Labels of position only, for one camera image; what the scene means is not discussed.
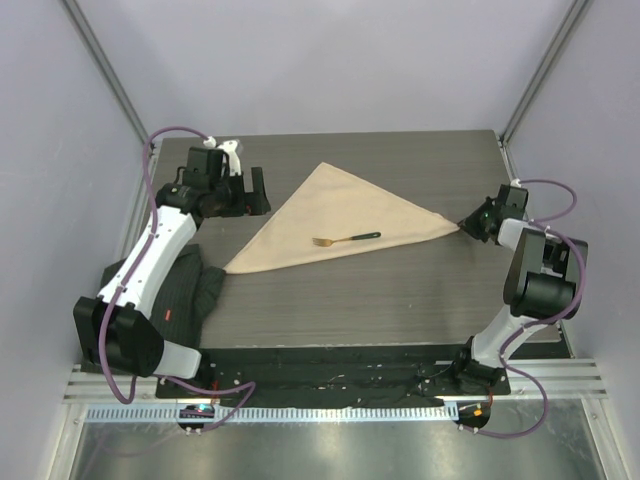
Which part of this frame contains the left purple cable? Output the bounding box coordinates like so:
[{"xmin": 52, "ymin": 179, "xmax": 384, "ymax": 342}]
[{"xmin": 97, "ymin": 127, "xmax": 259, "ymax": 436}]

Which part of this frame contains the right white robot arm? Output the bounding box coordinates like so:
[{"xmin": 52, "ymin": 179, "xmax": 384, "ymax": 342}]
[{"xmin": 450, "ymin": 180, "xmax": 588, "ymax": 395}]

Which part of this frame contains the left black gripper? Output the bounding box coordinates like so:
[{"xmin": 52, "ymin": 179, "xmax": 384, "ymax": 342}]
[{"xmin": 209, "ymin": 168, "xmax": 270, "ymax": 219}]

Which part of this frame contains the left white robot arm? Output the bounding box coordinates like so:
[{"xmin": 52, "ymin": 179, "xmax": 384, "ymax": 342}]
[{"xmin": 73, "ymin": 139, "xmax": 271, "ymax": 399}]

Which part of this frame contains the aluminium frame post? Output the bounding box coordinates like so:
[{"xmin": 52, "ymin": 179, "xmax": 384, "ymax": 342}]
[
  {"xmin": 60, "ymin": 0, "xmax": 148, "ymax": 144},
  {"xmin": 499, "ymin": 0, "xmax": 596, "ymax": 146}
]

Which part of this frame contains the left aluminium frame post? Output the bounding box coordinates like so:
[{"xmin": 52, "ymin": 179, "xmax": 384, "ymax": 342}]
[{"xmin": 60, "ymin": 0, "xmax": 148, "ymax": 144}]

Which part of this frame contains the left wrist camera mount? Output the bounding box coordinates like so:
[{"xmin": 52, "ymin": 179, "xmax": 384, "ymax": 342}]
[{"xmin": 203, "ymin": 136, "xmax": 242, "ymax": 177}]

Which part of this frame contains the gold fork green handle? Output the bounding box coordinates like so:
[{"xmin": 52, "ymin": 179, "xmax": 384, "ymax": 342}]
[{"xmin": 312, "ymin": 232, "xmax": 381, "ymax": 248}]

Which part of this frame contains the white slotted cable duct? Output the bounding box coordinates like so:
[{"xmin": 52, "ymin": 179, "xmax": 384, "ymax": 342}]
[{"xmin": 85, "ymin": 402, "xmax": 459, "ymax": 423}]

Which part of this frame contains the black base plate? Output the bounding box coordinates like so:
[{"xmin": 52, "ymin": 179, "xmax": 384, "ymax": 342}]
[{"xmin": 154, "ymin": 344, "xmax": 511, "ymax": 406}]

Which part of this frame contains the beige cloth napkin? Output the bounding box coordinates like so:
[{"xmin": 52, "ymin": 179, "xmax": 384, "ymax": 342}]
[{"xmin": 225, "ymin": 163, "xmax": 459, "ymax": 275}]

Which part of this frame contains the dark striped button shirt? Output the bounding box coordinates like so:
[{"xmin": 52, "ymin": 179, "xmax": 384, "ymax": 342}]
[{"xmin": 105, "ymin": 244, "xmax": 226, "ymax": 378}]

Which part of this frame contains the right aluminium frame post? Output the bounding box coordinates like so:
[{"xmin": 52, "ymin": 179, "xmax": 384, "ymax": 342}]
[{"xmin": 499, "ymin": 0, "xmax": 596, "ymax": 146}]

